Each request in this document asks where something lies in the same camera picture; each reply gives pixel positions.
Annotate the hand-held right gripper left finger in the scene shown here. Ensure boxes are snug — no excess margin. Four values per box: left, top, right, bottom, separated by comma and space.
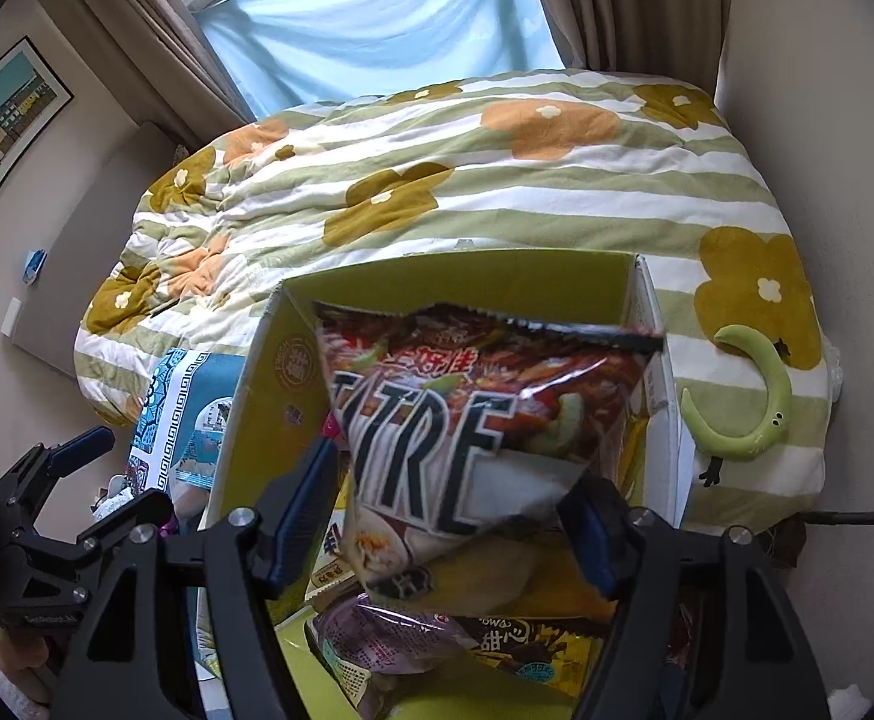
50, 435, 342, 720

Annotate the framed houses picture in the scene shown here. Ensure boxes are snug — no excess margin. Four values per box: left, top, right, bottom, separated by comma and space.
0, 36, 74, 250

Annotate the red-brown lettered chip packet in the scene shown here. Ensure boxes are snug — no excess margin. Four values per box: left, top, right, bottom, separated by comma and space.
315, 301, 665, 601

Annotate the green cardboard box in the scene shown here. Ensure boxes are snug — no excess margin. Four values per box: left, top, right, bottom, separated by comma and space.
208, 249, 697, 720

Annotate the light blue window cloth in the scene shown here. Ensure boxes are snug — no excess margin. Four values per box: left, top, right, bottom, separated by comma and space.
197, 0, 569, 125

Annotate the gold and brown snack packet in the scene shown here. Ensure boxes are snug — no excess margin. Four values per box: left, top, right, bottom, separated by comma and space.
437, 611, 610, 691

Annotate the brown curtain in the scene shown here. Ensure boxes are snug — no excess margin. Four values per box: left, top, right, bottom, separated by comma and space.
54, 0, 258, 147
523, 0, 731, 80

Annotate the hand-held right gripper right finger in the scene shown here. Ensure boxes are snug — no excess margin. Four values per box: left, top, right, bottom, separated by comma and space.
557, 476, 832, 720

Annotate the patterned blue table mat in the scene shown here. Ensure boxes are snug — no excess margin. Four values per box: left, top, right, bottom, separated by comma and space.
125, 349, 254, 526

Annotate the yellow and white snack packet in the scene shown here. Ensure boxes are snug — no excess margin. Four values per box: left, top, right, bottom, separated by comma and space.
306, 510, 359, 593

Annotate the black cable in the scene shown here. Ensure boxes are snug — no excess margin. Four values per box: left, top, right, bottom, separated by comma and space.
804, 508, 874, 527

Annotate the green curved plush toy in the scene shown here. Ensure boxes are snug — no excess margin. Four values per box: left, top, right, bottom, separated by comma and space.
681, 324, 792, 487

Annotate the purple chip packet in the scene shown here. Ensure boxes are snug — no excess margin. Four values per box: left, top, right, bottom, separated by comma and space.
313, 592, 483, 720

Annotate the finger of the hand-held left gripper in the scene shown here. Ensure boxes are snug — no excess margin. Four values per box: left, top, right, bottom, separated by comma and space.
0, 426, 117, 512
75, 487, 177, 552

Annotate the blue and white snack packet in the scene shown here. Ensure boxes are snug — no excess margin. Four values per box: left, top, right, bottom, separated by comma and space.
174, 420, 224, 488

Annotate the white triangular snack packet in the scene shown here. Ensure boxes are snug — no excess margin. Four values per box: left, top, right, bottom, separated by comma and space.
92, 476, 138, 518

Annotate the grey headboard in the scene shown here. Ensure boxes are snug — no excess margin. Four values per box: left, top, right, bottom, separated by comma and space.
13, 120, 183, 361

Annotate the floral striped blanket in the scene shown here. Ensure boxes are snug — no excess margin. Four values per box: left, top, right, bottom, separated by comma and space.
73, 69, 832, 533

